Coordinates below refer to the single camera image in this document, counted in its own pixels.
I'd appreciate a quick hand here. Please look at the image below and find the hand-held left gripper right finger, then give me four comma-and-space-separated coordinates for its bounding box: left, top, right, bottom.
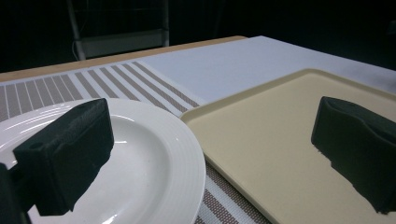
310, 95, 396, 215

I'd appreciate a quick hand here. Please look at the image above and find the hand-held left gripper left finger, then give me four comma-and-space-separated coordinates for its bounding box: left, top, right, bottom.
8, 97, 115, 217

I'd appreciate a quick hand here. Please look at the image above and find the white ceramic plate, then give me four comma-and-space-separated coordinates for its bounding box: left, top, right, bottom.
0, 98, 206, 224

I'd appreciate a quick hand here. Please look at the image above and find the beige plastic tray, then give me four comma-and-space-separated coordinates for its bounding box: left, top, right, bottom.
179, 68, 396, 224

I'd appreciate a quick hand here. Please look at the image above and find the striped brown white placemat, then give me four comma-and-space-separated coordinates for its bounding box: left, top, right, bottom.
0, 61, 273, 224

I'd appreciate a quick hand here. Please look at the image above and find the metal stand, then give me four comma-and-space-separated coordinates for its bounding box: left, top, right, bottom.
66, 0, 171, 61

